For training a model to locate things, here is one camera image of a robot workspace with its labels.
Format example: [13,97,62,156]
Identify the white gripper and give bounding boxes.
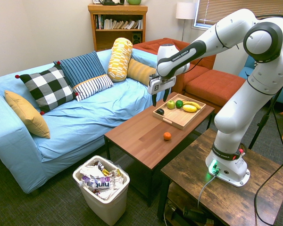
[147,74,176,107]

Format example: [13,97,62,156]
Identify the light wooden tray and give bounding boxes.
[152,93,207,131]

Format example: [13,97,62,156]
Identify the yellow lemon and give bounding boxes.
[183,104,198,113]

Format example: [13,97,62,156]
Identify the mustard striped bolster cushion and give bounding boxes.
[126,58,157,86]

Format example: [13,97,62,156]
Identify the yellow banana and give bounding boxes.
[182,100,201,111]

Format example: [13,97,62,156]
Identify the brown wooden coffee table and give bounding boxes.
[104,91,215,208]

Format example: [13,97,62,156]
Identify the orange sofa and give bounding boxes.
[133,37,216,95]

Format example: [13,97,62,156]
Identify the yellow patterned bolster cushion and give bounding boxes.
[107,37,133,82]

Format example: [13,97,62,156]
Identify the orange ottoman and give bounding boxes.
[183,69,247,114]

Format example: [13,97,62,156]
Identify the black small speaker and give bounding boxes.
[132,32,142,45]

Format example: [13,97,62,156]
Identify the white navy striped cushion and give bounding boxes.
[72,74,114,102]

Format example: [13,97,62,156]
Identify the light blue sofa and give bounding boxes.
[0,48,173,194]

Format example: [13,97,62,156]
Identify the row of paperback books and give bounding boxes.
[95,14,143,30]

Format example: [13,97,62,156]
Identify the blue striped cushion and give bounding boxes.
[53,50,107,88]

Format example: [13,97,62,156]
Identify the white floor lamp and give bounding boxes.
[175,2,198,42]

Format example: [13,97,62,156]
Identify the wooden bookshelf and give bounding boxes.
[87,3,149,52]

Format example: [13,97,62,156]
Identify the plastic hint water bottle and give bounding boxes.
[81,176,117,190]

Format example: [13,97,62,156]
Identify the black white shelf ornament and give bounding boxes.
[93,0,125,6]

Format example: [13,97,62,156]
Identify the wooden window blinds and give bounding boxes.
[194,0,283,29]

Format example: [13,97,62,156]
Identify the black white checkered cushion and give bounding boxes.
[15,61,79,115]

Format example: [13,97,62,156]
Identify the rustic dark wood side table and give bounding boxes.
[157,128,283,226]

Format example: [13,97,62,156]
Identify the black object under table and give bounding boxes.
[182,207,208,223]

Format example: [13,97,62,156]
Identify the beige trash bin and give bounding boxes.
[72,155,131,226]

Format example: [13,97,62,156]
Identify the plain mustard cushion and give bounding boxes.
[4,90,51,139]

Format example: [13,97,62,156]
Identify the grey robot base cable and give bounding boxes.
[197,173,219,209]

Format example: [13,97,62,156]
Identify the black camera tripod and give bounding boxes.
[248,86,283,150]

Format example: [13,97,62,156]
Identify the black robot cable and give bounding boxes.
[253,14,283,226]

